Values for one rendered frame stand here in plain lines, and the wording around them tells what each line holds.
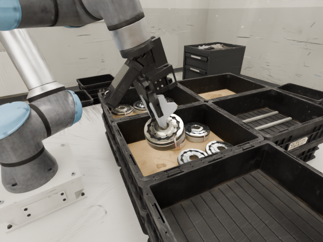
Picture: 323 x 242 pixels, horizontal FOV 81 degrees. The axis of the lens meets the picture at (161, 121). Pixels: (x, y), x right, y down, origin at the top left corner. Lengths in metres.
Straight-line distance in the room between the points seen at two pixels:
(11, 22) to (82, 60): 3.38
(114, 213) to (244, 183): 0.41
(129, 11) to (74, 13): 0.11
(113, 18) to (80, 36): 3.32
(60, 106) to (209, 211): 0.52
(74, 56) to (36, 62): 3.02
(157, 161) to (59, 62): 3.21
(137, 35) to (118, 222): 0.53
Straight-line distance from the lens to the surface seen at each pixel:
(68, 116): 0.68
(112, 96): 0.41
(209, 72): 2.27
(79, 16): 0.44
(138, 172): 0.47
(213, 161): 0.51
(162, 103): 0.45
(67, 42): 3.67
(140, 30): 0.39
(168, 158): 0.65
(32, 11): 0.39
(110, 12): 0.38
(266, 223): 0.56
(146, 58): 0.42
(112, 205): 0.71
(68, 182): 0.69
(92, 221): 0.69
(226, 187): 0.60
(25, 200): 0.70
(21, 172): 0.68
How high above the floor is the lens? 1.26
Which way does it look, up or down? 30 degrees down
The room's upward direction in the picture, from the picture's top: straight up
